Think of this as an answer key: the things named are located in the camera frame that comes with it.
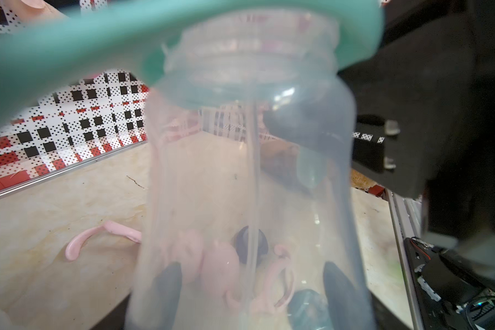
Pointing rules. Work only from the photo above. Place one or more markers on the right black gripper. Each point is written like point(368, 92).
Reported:
point(430, 90)

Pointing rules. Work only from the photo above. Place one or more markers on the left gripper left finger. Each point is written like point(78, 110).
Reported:
point(164, 299)

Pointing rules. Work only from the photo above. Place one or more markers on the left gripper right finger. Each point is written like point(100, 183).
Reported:
point(349, 308)

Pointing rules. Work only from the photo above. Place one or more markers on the clear baby bottle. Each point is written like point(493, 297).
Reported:
point(231, 84)

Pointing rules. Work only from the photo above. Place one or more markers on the mint green bottle handle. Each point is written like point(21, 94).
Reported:
point(127, 35)

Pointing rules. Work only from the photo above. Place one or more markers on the pink bottle cap near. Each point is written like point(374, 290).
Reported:
point(220, 269)

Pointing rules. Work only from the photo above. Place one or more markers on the brown plush toy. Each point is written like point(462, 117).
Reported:
point(279, 159)

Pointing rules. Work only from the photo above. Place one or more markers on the pink bottle handle near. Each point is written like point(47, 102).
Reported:
point(284, 265)

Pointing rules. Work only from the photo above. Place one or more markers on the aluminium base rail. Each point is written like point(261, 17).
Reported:
point(403, 229)

